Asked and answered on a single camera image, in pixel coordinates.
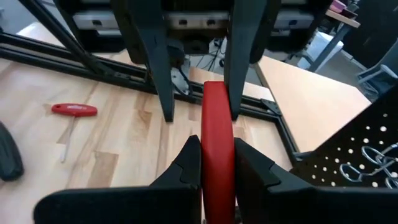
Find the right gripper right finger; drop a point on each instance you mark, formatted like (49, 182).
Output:
(295, 205)

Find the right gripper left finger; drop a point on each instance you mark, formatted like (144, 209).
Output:
(140, 205)

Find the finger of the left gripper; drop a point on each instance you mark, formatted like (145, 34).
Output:
(152, 37)
(245, 37)

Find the black metal peg board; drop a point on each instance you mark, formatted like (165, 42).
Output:
(388, 109)

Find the white plastic bin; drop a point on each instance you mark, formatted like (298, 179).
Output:
(320, 46)

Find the tan wooden desk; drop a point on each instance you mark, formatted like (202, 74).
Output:
(311, 102)

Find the grey office chair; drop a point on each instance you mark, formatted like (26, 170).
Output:
(379, 71)

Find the black metal table frame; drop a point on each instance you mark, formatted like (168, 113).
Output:
(31, 53)

